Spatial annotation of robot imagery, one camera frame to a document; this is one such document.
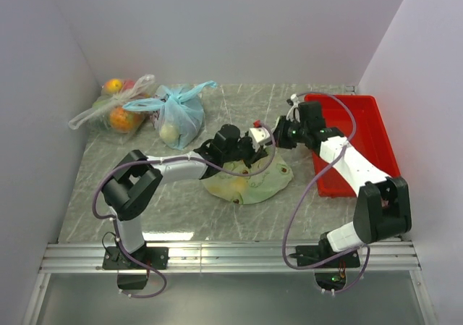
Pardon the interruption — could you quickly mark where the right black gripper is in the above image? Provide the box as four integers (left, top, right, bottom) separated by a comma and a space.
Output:
266, 116, 309, 150

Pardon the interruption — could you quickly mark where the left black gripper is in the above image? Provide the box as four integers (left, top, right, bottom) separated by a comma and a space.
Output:
223, 131, 268, 169

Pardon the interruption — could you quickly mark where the light green plastic bag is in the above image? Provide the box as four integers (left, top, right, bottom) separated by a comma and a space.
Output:
201, 146, 294, 205

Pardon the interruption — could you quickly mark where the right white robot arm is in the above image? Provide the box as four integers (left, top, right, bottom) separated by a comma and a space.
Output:
273, 101, 412, 267

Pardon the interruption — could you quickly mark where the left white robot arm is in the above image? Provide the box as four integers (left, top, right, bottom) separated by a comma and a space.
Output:
101, 124, 274, 269

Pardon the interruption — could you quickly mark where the blue tied plastic bag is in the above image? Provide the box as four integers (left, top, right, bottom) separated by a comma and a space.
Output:
123, 80, 217, 150

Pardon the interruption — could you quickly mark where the clear tied fruit bag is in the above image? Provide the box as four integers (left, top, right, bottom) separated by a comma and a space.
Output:
68, 75, 156, 134

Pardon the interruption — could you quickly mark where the red plastic tray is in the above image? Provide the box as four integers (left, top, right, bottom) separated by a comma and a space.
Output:
305, 94, 400, 198

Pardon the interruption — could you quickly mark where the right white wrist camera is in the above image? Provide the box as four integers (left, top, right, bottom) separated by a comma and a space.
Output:
286, 93, 301, 121

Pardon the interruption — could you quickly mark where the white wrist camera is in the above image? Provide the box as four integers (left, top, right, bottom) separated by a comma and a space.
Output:
248, 120, 271, 151
286, 93, 301, 121

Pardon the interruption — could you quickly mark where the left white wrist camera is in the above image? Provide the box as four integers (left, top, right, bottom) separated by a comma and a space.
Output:
248, 120, 271, 151

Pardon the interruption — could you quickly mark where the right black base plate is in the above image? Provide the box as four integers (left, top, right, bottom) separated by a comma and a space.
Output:
295, 244, 362, 292

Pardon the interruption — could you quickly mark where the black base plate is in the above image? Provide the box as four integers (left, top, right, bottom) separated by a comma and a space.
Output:
102, 246, 169, 291
295, 244, 362, 292

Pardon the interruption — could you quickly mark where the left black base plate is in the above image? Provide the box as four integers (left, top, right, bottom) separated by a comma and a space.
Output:
102, 246, 169, 291

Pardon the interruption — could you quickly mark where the aluminium rail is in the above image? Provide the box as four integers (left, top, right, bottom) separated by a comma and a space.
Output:
39, 240, 421, 274

